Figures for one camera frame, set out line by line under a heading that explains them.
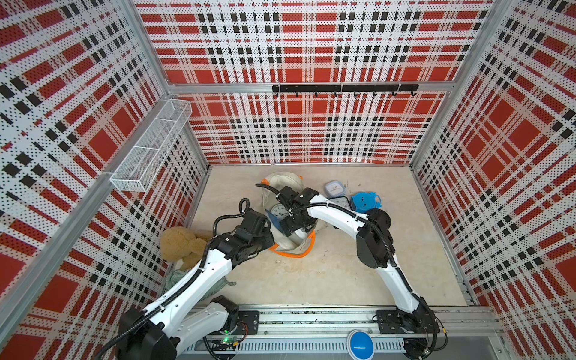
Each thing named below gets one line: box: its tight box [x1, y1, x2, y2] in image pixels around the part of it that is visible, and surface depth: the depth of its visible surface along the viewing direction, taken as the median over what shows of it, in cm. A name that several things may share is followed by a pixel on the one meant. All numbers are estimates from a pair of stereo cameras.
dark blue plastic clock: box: [266, 210, 292, 237], surface depth 85 cm
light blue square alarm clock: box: [324, 180, 346, 199], surface depth 111 cm
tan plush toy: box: [159, 226, 213, 270], surface depth 74 cm
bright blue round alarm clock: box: [351, 192, 383, 214], surface depth 104 cm
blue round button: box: [349, 330, 375, 360], surface depth 69 cm
